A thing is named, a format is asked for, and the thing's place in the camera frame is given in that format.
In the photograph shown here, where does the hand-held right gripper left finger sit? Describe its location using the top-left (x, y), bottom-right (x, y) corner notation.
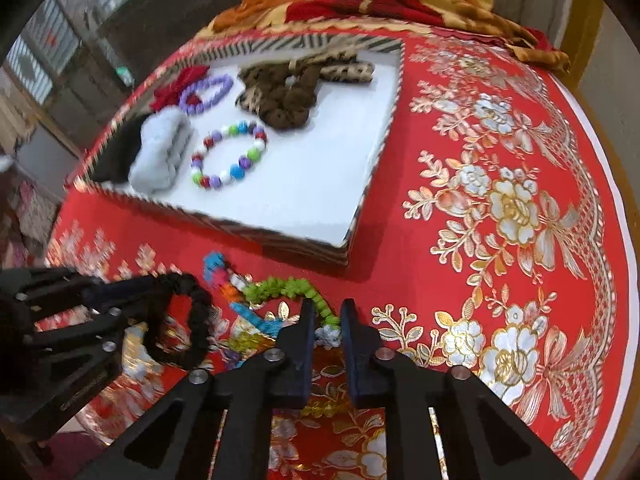
top-left (90, 299), bottom-right (317, 480)

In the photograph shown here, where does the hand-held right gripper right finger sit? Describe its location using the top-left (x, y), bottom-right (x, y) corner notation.
top-left (341, 298), bottom-right (576, 480)

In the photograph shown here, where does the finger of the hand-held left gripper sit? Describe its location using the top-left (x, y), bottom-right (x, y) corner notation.
top-left (30, 291), bottom-right (174, 418)
top-left (0, 266), bottom-right (173, 312)

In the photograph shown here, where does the green flower bracelet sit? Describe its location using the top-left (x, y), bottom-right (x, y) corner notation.
top-left (242, 275), bottom-right (341, 328)

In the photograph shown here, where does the black scrunchie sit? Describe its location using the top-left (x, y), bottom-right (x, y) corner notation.
top-left (142, 272), bottom-right (213, 368)

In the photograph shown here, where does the black velvet bow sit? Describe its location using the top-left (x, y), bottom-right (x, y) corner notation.
top-left (90, 117), bottom-right (146, 183)

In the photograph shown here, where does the white fluffy scrunchie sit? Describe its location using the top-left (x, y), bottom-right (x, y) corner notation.
top-left (127, 109), bottom-right (193, 193)

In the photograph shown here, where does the striped shallow box tray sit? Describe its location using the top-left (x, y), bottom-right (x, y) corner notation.
top-left (64, 35), bottom-right (406, 267)

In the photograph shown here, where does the multicolour bead bracelet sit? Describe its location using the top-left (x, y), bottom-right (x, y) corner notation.
top-left (190, 120), bottom-right (268, 190)

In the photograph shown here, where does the purple bead bracelet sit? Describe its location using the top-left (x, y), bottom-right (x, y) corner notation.
top-left (179, 74), bottom-right (235, 115)

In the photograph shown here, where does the red velvet bow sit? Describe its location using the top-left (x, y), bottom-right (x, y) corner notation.
top-left (150, 65), bottom-right (211, 111)

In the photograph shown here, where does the brown scrunchie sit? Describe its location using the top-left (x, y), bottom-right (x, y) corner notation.
top-left (239, 62), bottom-right (321, 132)

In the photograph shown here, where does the beige patterned bow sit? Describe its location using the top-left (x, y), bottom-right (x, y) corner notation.
top-left (236, 57), bottom-right (377, 113)

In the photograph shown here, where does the floral cloth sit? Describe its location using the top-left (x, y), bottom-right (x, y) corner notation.
top-left (0, 175), bottom-right (57, 267)

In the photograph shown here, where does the red floral tablecloth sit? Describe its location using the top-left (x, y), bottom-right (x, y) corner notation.
top-left (45, 17), bottom-right (628, 480)

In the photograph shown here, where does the barred window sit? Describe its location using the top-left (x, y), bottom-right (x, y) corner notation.
top-left (7, 0), bottom-right (133, 106)

